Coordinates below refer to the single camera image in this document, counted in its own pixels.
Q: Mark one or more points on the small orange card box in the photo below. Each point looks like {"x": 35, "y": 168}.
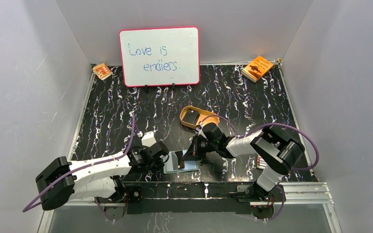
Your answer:
{"x": 102, "y": 71}

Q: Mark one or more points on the marker pen box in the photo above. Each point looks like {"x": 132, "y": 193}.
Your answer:
{"x": 260, "y": 163}

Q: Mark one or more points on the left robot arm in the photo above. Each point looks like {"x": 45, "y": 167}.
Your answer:
{"x": 63, "y": 180}

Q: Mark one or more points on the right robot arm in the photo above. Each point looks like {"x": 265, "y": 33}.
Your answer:
{"x": 280, "y": 151}

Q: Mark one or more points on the orange book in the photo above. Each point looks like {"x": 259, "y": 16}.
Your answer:
{"x": 257, "y": 68}

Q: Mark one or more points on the black credit card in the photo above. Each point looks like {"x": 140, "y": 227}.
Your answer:
{"x": 179, "y": 159}

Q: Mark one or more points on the card inside tray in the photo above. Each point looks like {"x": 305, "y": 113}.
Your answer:
{"x": 191, "y": 116}

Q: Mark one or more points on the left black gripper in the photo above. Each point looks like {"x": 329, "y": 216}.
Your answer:
{"x": 160, "y": 157}

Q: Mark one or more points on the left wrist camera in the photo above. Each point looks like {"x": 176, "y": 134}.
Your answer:
{"x": 147, "y": 138}

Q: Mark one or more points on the aluminium frame rail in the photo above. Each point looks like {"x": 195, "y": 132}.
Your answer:
{"x": 293, "y": 192}

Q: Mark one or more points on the pink framed whiteboard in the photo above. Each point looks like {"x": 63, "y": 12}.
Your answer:
{"x": 160, "y": 56}

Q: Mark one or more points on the mint green card holder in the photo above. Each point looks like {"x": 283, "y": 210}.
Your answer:
{"x": 170, "y": 166}

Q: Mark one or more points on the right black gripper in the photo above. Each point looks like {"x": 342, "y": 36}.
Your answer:
{"x": 192, "y": 153}

